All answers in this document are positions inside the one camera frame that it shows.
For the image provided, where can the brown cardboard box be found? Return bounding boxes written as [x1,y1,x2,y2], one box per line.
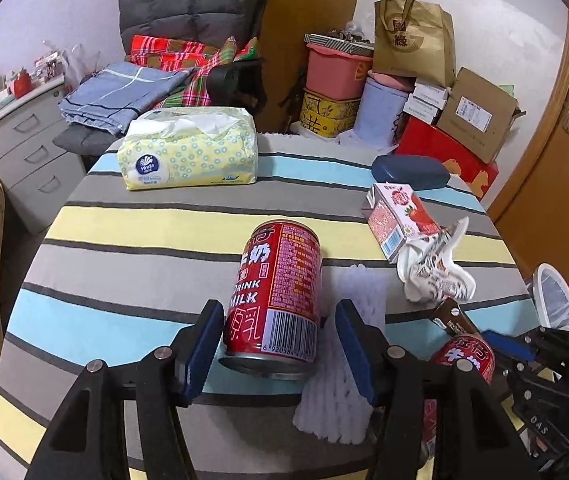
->
[437,67,525,164]

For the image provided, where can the strawberry milk carton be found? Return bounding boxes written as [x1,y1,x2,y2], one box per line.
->
[363,183,441,262]

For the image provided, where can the brown snack wrapper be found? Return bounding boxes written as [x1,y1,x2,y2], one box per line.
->
[430,298,481,337]

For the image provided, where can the red milk can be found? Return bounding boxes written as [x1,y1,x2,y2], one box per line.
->
[422,334,495,460]
[219,219,323,380]

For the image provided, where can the brown paper bag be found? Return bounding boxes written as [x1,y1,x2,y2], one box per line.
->
[373,0,456,87]

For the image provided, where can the grey padded cushion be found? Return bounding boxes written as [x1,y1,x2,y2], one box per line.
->
[118,0,268,54]

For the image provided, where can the red gift box gold character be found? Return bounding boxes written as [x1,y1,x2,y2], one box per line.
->
[395,116,498,198]

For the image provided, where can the white foam fruit net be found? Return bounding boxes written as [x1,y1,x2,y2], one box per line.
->
[292,264,388,444]

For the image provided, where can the yellow printed box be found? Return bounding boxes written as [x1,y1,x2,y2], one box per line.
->
[300,89,361,138]

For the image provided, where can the folded blue cloth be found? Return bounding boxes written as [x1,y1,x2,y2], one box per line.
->
[59,62,193,136]

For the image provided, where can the black bag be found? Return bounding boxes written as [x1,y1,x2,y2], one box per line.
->
[206,58,267,117]

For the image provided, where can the yellow tissue pack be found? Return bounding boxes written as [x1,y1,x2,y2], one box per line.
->
[116,106,258,191]

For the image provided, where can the grey drawer cabinet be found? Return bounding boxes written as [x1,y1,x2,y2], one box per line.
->
[0,76,86,234]

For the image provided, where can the red plaid cloth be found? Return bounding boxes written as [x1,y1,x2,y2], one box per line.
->
[126,35,260,107]

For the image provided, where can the patterned white crumpled wrapper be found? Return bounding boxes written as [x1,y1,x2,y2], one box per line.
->
[396,217,477,304]

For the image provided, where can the stacked white small boxes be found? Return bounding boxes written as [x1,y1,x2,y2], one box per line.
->
[403,79,449,125]

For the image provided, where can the navy glasses case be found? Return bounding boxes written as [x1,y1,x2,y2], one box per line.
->
[371,154,451,191]

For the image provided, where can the striped table cloth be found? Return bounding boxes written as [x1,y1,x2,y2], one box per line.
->
[0,134,539,479]

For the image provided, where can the wooden wardrobe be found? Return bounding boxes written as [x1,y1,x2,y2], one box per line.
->
[256,0,357,132]

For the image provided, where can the lilac cylindrical container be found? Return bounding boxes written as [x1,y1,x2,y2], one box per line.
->
[353,70,414,150]

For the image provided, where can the white round trash bin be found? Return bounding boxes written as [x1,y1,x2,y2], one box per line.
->
[530,263,569,330]

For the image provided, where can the pink plastic bin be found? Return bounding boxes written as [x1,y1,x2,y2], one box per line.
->
[304,34,373,101]

